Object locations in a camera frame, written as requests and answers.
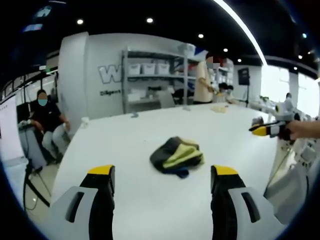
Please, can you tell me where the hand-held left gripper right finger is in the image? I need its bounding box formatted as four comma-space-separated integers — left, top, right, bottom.
210, 164, 287, 240

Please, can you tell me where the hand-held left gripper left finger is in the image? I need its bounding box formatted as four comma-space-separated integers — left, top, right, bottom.
49, 164, 116, 240

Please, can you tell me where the dark grey and green garment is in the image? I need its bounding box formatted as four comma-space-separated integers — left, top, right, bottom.
149, 136, 205, 180

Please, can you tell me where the person's right hand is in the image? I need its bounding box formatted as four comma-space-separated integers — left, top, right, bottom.
284, 119, 305, 140

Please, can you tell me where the pale cloth pile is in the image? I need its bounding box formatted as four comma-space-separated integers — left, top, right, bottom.
211, 104, 230, 114

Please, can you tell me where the person's grey clothing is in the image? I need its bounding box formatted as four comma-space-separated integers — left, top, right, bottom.
264, 158, 312, 226

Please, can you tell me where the long ceiling light strip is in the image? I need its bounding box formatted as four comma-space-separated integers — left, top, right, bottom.
213, 0, 270, 66

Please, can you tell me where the grey chair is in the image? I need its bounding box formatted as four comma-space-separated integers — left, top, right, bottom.
158, 90, 176, 109

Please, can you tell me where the white display board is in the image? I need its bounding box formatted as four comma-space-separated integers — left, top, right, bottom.
0, 95, 26, 164

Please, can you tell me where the white storage bin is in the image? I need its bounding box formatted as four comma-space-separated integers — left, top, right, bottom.
126, 63, 141, 76
140, 63, 156, 76
156, 63, 171, 75

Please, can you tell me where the grey metal shelf rack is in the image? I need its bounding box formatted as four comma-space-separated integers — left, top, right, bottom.
121, 46, 199, 115

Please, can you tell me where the black floor cable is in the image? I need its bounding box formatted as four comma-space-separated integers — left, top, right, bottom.
22, 159, 52, 212

